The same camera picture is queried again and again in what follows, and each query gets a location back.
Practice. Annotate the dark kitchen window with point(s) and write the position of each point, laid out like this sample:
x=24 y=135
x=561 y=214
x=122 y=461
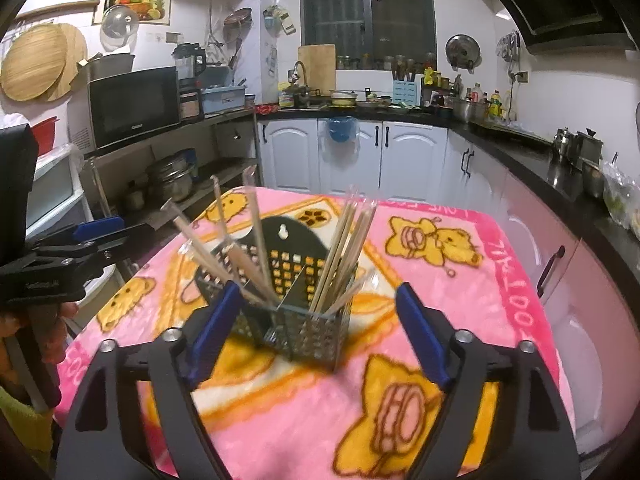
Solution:
x=369 y=31

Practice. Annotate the pink bear blanket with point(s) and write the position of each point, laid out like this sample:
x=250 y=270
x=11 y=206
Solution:
x=271 y=418

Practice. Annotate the left hand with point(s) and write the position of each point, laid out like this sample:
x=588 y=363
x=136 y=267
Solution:
x=53 y=339

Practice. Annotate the red plastic basin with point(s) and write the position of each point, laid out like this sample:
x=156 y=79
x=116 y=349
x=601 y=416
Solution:
x=44 y=133

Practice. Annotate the blender with black base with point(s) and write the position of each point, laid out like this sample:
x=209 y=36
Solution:
x=190 y=62

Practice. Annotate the glass lid on wall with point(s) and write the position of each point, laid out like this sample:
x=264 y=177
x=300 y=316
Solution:
x=119 y=26

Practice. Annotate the steel pot on counter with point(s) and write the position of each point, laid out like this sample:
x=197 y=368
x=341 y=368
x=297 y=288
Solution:
x=585 y=156

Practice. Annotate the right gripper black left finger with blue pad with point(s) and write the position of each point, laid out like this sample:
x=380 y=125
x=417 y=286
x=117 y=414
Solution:
x=134 y=399

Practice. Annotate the stacked steel pots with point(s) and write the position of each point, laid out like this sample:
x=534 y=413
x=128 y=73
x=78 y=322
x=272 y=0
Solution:
x=172 y=178

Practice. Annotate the steel kettle on counter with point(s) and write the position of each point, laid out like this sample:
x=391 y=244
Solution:
x=562 y=143

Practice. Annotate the green sleeve forearm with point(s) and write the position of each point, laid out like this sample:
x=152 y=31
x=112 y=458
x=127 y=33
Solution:
x=33 y=429

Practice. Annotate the white plastic drawer unit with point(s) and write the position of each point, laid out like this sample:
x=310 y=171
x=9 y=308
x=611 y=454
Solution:
x=57 y=200

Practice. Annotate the round bamboo board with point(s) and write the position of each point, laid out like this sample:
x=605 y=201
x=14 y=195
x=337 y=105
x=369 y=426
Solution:
x=42 y=63

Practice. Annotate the light blue knife block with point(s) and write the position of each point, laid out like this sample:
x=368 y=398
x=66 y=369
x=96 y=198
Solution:
x=405 y=93

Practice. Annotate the black microwave oven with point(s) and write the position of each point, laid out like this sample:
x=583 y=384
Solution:
x=114 y=109

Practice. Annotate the blue hanging bin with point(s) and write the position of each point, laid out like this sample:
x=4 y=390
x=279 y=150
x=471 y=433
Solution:
x=343 y=129

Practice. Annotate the yellow oil bottle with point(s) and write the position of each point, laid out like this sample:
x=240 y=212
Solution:
x=495 y=105

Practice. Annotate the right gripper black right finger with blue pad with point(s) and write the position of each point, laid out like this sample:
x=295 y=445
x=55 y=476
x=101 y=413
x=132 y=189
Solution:
x=502 y=416

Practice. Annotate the tall chopstick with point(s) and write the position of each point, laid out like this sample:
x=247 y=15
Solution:
x=249 y=183

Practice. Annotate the blue dish tray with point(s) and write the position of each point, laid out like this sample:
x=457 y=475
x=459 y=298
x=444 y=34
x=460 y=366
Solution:
x=220 y=99

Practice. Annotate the dark green utensil basket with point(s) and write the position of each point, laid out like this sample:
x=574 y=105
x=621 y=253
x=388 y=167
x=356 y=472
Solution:
x=296 y=257

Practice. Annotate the plastic bag with vegetables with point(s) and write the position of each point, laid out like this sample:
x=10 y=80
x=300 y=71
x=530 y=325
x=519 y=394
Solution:
x=621 y=197

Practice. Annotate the framed fruit picture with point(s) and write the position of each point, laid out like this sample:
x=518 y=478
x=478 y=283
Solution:
x=156 y=12

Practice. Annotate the white base cabinets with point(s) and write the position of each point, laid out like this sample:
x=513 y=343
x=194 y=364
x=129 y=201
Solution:
x=584 y=268

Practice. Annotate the hanging steel pot lid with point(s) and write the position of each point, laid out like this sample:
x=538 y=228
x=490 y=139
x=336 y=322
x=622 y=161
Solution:
x=463 y=53

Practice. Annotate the wooden cutting board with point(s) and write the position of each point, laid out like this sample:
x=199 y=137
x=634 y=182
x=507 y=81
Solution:
x=320 y=65

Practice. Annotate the compartment chopstick bundle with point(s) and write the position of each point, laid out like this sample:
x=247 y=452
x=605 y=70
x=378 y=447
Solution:
x=335 y=283

